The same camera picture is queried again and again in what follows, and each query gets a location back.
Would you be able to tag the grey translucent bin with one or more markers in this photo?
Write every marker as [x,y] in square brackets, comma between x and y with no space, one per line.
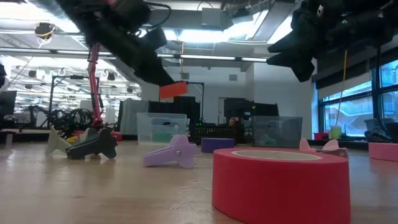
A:
[286,130]

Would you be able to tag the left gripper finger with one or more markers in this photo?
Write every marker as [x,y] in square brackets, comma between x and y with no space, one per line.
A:
[154,71]

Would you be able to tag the ceiling light strip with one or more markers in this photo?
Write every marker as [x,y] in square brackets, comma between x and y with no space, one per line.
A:
[208,57]

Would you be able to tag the striped bag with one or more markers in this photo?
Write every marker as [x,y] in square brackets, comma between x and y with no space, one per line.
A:
[376,134]

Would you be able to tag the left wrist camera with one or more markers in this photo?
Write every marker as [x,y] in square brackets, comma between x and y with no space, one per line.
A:
[155,39]

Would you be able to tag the red tape roll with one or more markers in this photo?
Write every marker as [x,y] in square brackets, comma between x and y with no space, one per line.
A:
[280,186]

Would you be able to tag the large window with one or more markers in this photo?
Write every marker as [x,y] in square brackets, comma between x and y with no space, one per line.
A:
[348,115]

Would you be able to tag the orange tape roll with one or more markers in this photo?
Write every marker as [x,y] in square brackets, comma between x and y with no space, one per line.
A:
[174,90]

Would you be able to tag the black monitor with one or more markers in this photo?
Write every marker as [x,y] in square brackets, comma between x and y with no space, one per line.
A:
[7,102]

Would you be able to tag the black cabinet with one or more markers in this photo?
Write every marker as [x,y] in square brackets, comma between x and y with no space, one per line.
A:
[174,107]
[264,109]

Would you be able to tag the clear plastic bin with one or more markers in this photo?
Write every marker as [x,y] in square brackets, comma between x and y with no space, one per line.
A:
[146,127]

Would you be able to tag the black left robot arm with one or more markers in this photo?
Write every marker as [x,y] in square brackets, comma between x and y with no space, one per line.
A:
[93,9]

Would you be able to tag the grey cloth cover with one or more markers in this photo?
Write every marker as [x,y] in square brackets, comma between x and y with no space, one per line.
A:
[133,116]

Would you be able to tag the black office desk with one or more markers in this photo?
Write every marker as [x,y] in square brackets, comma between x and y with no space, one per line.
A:
[342,142]

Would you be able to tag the black equipment pile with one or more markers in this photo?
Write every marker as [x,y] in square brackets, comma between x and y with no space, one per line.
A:
[62,118]

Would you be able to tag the pale staple remover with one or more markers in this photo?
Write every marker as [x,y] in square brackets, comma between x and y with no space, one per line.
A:
[265,140]

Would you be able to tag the red desk lamp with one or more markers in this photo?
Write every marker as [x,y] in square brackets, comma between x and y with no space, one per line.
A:
[94,81]

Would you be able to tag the light green cup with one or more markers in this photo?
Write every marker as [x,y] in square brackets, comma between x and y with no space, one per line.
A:
[335,132]

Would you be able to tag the black pipe stand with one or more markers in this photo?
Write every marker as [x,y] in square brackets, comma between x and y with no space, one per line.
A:
[51,99]

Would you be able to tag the grey staple remover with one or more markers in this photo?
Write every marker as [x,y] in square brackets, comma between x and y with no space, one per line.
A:
[84,134]

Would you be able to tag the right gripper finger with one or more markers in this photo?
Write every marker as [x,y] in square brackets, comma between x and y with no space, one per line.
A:
[295,43]
[301,63]

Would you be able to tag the purple tape roll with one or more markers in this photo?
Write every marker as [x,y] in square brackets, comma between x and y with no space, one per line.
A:
[217,145]

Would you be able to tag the grey ceiling duct box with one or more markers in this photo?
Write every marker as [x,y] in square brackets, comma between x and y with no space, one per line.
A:
[216,18]

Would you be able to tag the black slotted basket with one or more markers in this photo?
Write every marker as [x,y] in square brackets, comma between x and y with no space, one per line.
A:
[214,132]

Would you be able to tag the pink tape roll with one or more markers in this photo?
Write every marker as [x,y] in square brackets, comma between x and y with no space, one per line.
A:
[384,152]

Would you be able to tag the white staple remover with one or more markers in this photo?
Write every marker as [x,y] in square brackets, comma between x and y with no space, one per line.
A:
[57,143]

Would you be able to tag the black pipe frame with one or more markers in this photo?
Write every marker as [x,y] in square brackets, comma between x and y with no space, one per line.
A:
[202,102]

